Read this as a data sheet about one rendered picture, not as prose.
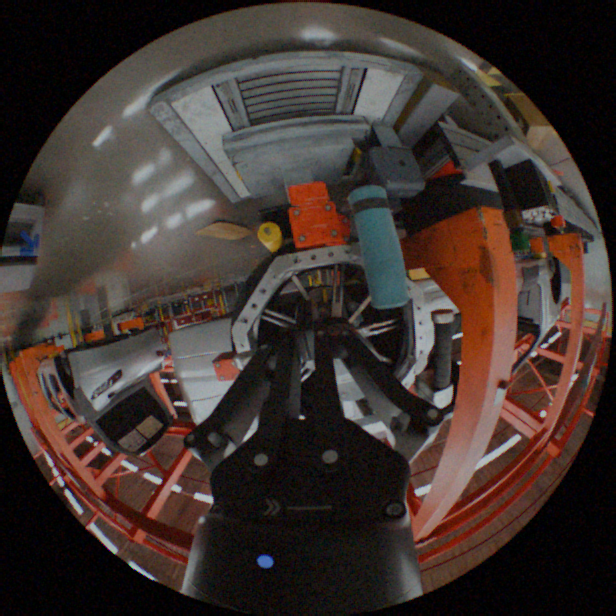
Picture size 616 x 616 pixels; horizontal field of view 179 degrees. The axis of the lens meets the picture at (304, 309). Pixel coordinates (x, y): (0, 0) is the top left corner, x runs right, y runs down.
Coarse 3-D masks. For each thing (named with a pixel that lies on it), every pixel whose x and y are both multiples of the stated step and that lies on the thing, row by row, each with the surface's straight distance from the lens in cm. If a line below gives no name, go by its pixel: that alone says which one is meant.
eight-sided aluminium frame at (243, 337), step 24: (288, 264) 49; (312, 264) 49; (360, 264) 57; (264, 288) 50; (408, 288) 59; (408, 312) 62; (240, 336) 53; (408, 336) 65; (408, 360) 67; (408, 384) 66
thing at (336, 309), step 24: (336, 264) 61; (336, 288) 61; (264, 312) 62; (336, 312) 61; (360, 312) 63; (384, 312) 81; (264, 336) 73; (384, 336) 83; (312, 360) 64; (384, 360) 70; (312, 384) 84; (312, 408) 71
